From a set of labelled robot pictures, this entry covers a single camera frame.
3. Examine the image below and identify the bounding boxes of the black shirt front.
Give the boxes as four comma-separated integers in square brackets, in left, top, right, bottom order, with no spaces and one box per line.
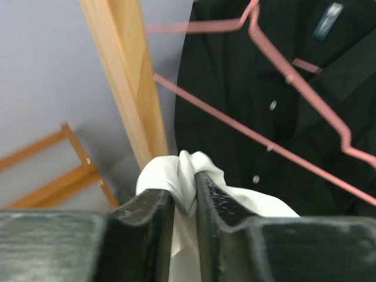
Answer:
[173,0,376,218]

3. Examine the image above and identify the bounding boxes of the pink hanger of black shirt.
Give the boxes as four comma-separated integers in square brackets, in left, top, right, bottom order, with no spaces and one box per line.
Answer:
[292,59,323,74]

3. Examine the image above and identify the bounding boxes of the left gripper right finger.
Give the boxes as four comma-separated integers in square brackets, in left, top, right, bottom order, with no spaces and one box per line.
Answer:
[195,173,375,281]

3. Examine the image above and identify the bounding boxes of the pink wire hanger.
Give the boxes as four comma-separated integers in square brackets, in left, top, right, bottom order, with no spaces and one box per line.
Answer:
[145,0,376,206]

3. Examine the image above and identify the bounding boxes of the wooden clothes rack frame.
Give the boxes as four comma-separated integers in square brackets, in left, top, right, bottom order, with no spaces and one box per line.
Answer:
[80,0,169,169]

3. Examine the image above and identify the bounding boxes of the white shirt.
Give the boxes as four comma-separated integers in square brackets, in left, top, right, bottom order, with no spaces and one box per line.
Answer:
[136,150,298,282]

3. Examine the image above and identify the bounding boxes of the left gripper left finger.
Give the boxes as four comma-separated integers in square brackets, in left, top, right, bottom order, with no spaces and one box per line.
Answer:
[1,189,174,281]

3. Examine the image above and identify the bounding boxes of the wooden shoe rack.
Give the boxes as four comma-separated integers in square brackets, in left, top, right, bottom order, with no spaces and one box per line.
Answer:
[1,123,119,212]

